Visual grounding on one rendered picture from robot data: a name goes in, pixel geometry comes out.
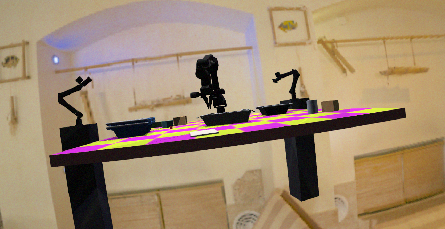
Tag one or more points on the tan box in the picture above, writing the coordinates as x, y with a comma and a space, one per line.
180, 121

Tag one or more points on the brown open-top box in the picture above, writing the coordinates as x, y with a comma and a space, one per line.
330, 106

